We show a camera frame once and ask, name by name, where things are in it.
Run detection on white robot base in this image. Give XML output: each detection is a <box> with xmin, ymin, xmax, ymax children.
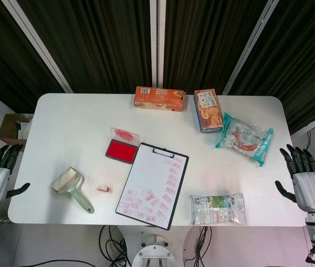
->
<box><xmin>131</xmin><ymin>233</ymin><xmax>181</xmax><ymax>267</ymax></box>

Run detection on dark pleated curtain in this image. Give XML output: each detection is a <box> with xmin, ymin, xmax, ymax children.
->
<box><xmin>0</xmin><ymin>0</ymin><xmax>315</xmax><ymax>136</ymax></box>

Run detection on red ink pad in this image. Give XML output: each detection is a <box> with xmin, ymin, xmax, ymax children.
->
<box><xmin>104</xmin><ymin>126</ymin><xmax>141</xmax><ymax>165</ymax></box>

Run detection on long orange snack box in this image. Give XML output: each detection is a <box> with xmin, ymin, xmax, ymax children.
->
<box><xmin>133</xmin><ymin>85</ymin><xmax>188</xmax><ymax>113</ymax></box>

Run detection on black clipboard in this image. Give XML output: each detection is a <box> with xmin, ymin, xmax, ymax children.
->
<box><xmin>114</xmin><ymin>142</ymin><xmax>189</xmax><ymax>231</ymax></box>

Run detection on white partition post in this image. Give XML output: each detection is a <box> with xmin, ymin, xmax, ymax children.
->
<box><xmin>149</xmin><ymin>0</ymin><xmax>167</xmax><ymax>95</ymax></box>
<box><xmin>1</xmin><ymin>0</ymin><xmax>74</xmax><ymax>94</ymax></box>
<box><xmin>220</xmin><ymin>0</ymin><xmax>281</xmax><ymax>97</ymax></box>

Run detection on white paper red stamp marks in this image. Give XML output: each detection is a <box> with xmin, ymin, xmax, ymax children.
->
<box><xmin>117</xmin><ymin>144</ymin><xmax>187</xmax><ymax>228</ymax></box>

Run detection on blue orange cracker box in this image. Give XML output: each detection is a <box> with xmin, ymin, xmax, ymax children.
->
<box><xmin>193</xmin><ymin>88</ymin><xmax>225</xmax><ymax>134</ymax></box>

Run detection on green handle lint roller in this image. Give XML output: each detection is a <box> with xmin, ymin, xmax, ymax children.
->
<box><xmin>51</xmin><ymin>166</ymin><xmax>96</xmax><ymax>215</ymax></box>

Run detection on brown cardboard box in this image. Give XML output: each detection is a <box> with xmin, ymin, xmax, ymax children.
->
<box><xmin>0</xmin><ymin>112</ymin><xmax>34</xmax><ymax>147</ymax></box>

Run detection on teal snack packet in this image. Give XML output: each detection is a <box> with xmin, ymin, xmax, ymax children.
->
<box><xmin>214</xmin><ymin>112</ymin><xmax>274</xmax><ymax>169</ymax></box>

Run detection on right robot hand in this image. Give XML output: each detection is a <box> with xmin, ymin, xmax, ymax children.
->
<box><xmin>274</xmin><ymin>144</ymin><xmax>315</xmax><ymax>214</ymax></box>

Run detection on clear snack bag green print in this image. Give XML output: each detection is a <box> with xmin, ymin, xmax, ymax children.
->
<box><xmin>188</xmin><ymin>192</ymin><xmax>248</xmax><ymax>226</ymax></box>

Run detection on black cable bundle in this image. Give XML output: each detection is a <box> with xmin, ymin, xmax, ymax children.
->
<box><xmin>98</xmin><ymin>224</ymin><xmax>132</xmax><ymax>267</ymax></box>
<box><xmin>184</xmin><ymin>225</ymin><xmax>214</xmax><ymax>263</ymax></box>

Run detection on white rubber stamp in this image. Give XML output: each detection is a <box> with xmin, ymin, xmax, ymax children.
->
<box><xmin>96</xmin><ymin>181</ymin><xmax>111</xmax><ymax>193</ymax></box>

